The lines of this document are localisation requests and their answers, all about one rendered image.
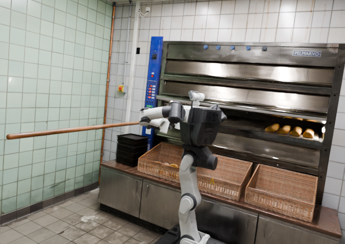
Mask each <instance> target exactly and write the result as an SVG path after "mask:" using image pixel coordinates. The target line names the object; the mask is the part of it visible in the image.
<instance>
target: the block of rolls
mask: <svg viewBox="0 0 345 244"><path fill-rule="evenodd" d="M265 130H266V131H267V132H275V131H276V130H277V133H279V134H287V133H288V132H289V131H290V130H291V127H290V126H288V125H285V126H283V127H281V128H280V125H279V124H273V125H271V126H268V127H267V128H266V129H265ZM301 132H302V128H300V127H294V129H293V130H292V131H291V132H290V135H292V136H298V137H299V136H300V134H301ZM303 137H305V138H311V139H313V138H314V131H313V130H312V129H310V128H307V129H306V130H305V131H304V133H303Z"/></svg>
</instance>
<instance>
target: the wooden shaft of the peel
mask: <svg viewBox="0 0 345 244"><path fill-rule="evenodd" d="M137 124H139V121H134V122H124V123H114V124H103V125H93V126H83V127H73V128H63V129H53V130H43V131H36V132H26V133H16V134H8V135H6V138H7V140H13V139H21V138H30V137H38V136H47V135H55V134H64V133H72V132H81V131H86V130H95V129H103V128H112V127H120V126H129V125H137Z"/></svg>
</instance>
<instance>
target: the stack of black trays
mask: <svg viewBox="0 0 345 244"><path fill-rule="evenodd" d="M148 139H149V137H147V136H142V135H137V134H132V133H130V134H122V135H117V141H118V143H117V148H116V151H117V152H116V158H115V159H116V160H115V161H116V162H117V163H120V164H124V165H128V166H131V167H135V166H138V158H139V157H141V156H142V155H143V154H145V153H146V152H147V151H148V150H147V149H148V148H147V147H148Z"/></svg>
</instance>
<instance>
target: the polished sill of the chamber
mask: <svg viewBox="0 0 345 244"><path fill-rule="evenodd" d="M219 129H223V130H230V131H234V132H239V133H245V134H251V135H257V136H263V137H269V138H275V139H281V140H286V141H293V142H299V143H304V144H310V145H317V146H322V144H323V142H321V141H315V140H309V139H303V138H296V137H290V136H284V135H278V134H272V133H265V132H259V131H255V130H249V129H243V128H237V127H231V126H224V125H220V127H219Z"/></svg>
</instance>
